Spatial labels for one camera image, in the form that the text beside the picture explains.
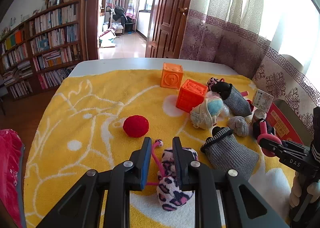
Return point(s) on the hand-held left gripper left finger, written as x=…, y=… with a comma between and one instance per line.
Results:
x=147, y=165

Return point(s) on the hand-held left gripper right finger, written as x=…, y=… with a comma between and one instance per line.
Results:
x=178, y=168

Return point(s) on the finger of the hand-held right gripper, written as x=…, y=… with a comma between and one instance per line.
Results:
x=271, y=147

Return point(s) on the red tin box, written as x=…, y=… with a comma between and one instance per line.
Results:
x=281, y=124

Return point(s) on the large leopard print plush toy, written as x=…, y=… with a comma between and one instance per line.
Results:
x=170, y=194

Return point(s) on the grey sock ball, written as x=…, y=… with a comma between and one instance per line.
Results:
x=238, y=126

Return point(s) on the grey sock black cuff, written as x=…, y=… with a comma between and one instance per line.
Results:
x=237, y=102
x=228, y=157

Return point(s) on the white blue sock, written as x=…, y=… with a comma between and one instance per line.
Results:
x=206, y=112

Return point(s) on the dark orange toy cube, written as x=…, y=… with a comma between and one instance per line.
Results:
x=191, y=96

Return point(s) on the person's right hand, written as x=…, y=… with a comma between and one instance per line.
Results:
x=295, y=193

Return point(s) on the red knitted ball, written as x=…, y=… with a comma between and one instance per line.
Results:
x=136, y=126

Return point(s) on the small white printed carton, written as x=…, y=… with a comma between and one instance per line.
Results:
x=262, y=99

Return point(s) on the yellow patterned towel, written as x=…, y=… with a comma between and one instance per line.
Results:
x=87, y=122

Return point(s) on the small leopard print plush toy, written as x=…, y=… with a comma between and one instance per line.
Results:
x=211, y=81

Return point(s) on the light orange toy cube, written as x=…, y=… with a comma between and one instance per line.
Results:
x=172, y=76

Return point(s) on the white purple patterned curtain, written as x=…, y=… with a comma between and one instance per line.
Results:
x=225, y=30

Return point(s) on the pile of clothes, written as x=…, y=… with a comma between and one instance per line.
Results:
x=107, y=40

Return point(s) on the pink cloth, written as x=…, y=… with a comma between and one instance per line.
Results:
x=10, y=173

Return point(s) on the brown wooden door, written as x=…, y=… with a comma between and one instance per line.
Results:
x=170, y=17

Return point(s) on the wooden bookshelf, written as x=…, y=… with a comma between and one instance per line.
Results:
x=83, y=30

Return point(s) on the chair with dark clothes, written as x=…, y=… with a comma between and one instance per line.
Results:
x=118, y=15

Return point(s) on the brass door knob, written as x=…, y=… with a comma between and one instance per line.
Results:
x=183, y=10

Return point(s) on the rows of books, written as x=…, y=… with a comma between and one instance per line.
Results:
x=52, y=37

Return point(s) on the white coat rack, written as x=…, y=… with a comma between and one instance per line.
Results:
x=113, y=0

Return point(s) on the framed photo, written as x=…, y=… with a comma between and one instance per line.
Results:
x=53, y=0

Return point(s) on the wooden door frame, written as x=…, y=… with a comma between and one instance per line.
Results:
x=93, y=17

